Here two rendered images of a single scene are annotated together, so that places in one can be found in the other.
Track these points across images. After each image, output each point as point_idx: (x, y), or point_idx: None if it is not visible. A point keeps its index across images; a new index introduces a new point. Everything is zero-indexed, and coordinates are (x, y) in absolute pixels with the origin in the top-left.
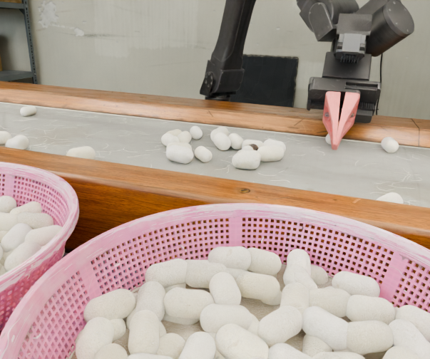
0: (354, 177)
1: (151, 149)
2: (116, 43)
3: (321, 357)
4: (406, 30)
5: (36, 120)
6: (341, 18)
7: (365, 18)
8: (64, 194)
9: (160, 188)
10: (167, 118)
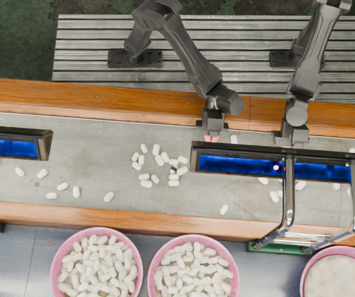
0: (215, 180)
1: (129, 171)
2: None
3: (202, 281)
4: (239, 112)
5: (53, 144)
6: (209, 121)
7: (219, 121)
8: (128, 241)
9: (153, 229)
10: (119, 119)
